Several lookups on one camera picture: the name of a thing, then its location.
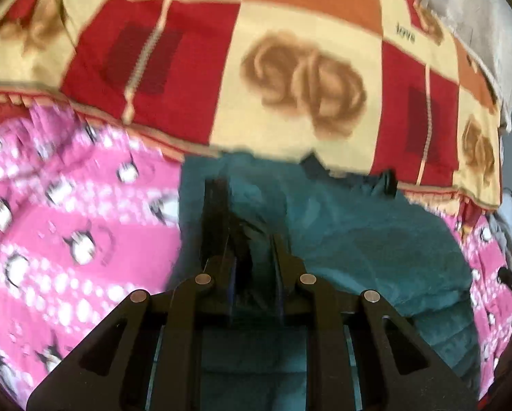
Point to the red cream rose blanket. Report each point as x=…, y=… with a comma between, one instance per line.
x=365, y=85

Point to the dark green puffer jacket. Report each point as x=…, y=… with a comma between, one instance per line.
x=356, y=232

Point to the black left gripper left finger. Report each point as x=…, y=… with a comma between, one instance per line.
x=146, y=354

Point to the pink penguin quilt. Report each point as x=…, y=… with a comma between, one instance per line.
x=87, y=215

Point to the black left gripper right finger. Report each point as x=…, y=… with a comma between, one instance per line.
x=361, y=354

